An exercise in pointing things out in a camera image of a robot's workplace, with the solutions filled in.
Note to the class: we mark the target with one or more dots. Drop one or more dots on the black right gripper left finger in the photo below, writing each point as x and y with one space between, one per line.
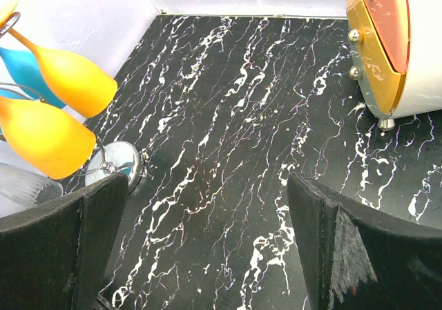
53 256

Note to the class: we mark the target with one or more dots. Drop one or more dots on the clear wine glass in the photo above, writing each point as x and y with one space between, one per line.
27 188

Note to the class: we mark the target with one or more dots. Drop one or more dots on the blue wine glass far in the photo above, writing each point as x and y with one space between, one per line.
24 70

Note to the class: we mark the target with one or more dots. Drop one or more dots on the round white drawer cabinet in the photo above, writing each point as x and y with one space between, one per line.
396 54

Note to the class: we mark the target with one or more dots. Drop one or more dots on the yellow wine glass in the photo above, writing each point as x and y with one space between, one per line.
46 137
74 79

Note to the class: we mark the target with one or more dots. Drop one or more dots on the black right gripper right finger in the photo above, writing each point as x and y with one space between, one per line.
356 257

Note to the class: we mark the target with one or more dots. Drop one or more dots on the chrome wine glass rack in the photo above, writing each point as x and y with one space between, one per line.
119 156

